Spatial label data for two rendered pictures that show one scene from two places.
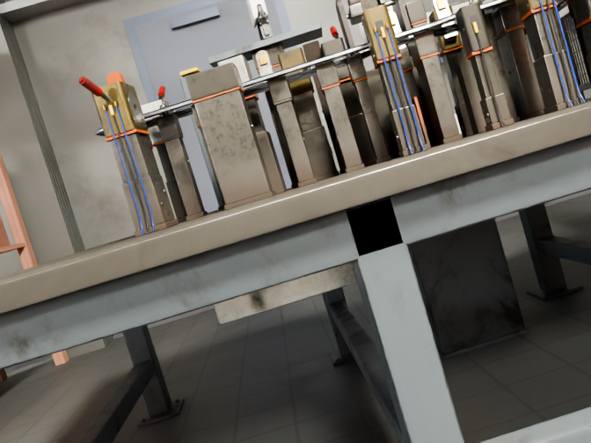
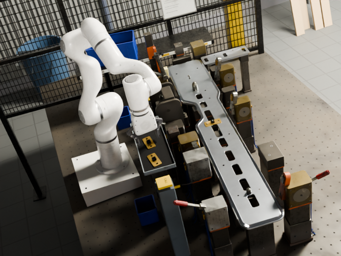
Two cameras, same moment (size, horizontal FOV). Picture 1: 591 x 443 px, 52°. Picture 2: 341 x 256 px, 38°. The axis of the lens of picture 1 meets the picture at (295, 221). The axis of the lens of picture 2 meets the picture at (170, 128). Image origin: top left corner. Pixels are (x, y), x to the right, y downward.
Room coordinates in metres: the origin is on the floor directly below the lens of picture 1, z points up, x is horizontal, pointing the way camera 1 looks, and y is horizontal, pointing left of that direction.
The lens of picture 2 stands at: (2.20, 1.63, 2.51)
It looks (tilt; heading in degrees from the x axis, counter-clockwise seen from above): 37 degrees down; 260
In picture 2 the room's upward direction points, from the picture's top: 13 degrees counter-clockwise
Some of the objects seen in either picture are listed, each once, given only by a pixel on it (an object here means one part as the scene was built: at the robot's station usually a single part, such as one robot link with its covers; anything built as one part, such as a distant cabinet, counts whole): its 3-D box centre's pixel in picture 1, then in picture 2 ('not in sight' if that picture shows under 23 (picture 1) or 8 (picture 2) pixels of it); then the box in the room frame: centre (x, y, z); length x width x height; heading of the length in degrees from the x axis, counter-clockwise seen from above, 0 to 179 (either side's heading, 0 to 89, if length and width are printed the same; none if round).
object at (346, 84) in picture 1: (349, 105); (177, 155); (1.86, -0.26, 0.89); 0.12 x 0.07 x 0.38; 175
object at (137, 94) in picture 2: not in sight; (136, 91); (2.00, -0.08, 1.44); 0.09 x 0.08 x 0.13; 15
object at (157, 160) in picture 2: not in sight; (154, 159); (2.02, 0.04, 1.17); 0.08 x 0.04 x 0.01; 97
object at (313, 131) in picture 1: (309, 117); (191, 168); (1.83, -0.13, 0.89); 0.12 x 0.08 x 0.38; 175
